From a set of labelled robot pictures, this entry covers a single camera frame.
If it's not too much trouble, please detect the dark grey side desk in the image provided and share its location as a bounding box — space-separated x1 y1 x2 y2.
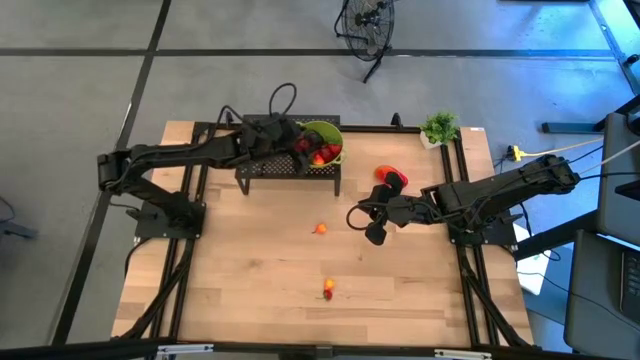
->
563 228 640 359

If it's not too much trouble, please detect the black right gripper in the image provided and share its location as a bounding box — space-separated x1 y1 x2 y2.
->
364 172 417 246

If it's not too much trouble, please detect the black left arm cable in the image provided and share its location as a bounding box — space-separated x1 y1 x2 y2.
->
215 82 299 132

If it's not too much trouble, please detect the silver metal bracket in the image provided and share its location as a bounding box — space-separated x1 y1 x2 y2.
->
433 348 494 360
155 342 215 357

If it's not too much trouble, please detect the black floor fan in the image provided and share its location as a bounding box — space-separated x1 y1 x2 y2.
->
333 0 396 85

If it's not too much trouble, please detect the black desk leg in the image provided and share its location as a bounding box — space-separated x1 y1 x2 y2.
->
512 209 601 262

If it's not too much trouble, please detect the green plant in white pot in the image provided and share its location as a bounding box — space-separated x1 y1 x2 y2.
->
418 112 461 150

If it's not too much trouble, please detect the green plastic colander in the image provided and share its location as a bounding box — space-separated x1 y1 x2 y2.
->
299 119 347 168

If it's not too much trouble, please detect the black floor cable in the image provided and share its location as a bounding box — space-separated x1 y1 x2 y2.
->
577 171 640 181

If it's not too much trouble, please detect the white floor box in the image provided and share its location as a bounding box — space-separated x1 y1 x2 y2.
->
514 223 552 296

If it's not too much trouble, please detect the white cable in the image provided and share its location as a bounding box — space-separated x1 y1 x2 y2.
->
577 152 640 176

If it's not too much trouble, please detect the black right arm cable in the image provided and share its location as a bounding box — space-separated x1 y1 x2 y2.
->
346 202 376 232

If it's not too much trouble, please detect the yellow floor cable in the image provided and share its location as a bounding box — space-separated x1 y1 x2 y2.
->
519 137 606 159

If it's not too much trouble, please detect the black perforated metal shelf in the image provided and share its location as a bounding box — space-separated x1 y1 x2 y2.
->
234 113 343 197

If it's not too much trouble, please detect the grey chair base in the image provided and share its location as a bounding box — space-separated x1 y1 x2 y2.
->
0 196 40 242

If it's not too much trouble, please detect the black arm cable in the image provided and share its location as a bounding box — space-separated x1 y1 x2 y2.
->
346 202 376 232
215 82 299 132

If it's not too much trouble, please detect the black aluminium table frame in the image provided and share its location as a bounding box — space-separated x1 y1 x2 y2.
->
112 110 535 351

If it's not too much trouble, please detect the dark floor foot bar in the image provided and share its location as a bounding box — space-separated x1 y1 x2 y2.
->
541 121 607 135

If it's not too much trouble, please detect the long red bell pepper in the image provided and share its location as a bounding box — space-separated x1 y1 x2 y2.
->
374 164 410 189

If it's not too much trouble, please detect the black overhead frame beam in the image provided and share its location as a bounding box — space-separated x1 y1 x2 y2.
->
0 337 640 360

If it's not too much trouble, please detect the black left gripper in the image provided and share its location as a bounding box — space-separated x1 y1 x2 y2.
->
249 115 310 176

